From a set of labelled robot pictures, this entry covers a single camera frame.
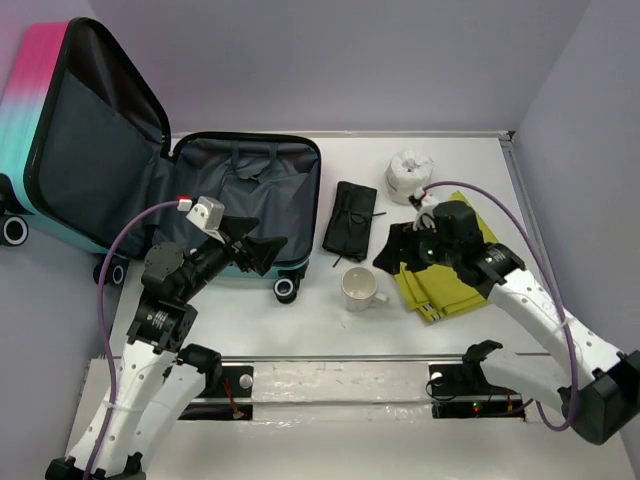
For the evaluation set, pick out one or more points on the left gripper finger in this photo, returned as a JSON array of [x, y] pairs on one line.
[[261, 253], [233, 228]]

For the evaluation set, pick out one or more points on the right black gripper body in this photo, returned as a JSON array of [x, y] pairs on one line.
[[429, 248]]

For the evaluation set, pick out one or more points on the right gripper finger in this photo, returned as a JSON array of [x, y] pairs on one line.
[[402, 231], [391, 257]]

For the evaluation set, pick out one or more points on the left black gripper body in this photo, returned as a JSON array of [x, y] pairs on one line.
[[212, 257]]

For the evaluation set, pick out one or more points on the black pouch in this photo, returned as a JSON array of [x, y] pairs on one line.
[[349, 227]]

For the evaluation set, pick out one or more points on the white ceramic mug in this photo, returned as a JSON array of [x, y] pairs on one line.
[[360, 291]]

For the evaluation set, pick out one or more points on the yellow-green cloth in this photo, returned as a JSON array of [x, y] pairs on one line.
[[437, 293]]

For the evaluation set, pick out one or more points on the white toilet paper roll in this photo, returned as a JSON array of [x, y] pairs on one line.
[[407, 171]]

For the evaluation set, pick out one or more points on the pink and teal suitcase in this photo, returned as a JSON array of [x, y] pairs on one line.
[[86, 151]]

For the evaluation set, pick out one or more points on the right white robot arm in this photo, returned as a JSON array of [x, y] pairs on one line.
[[595, 385]]

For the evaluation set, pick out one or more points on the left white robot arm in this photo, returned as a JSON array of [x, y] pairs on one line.
[[159, 375]]

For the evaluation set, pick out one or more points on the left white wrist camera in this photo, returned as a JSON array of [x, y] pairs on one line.
[[206, 214]]

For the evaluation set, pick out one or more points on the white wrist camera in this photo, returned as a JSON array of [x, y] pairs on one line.
[[424, 204], [206, 214]]

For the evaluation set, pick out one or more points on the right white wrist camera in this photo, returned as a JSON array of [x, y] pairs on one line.
[[424, 204]]

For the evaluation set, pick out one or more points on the aluminium rail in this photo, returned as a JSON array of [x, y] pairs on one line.
[[345, 358]]

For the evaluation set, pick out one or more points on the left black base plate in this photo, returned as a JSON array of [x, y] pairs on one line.
[[226, 399]]

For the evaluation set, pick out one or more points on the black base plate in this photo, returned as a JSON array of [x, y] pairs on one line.
[[226, 399], [457, 392]]

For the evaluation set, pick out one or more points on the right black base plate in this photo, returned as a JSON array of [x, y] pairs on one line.
[[457, 392]]

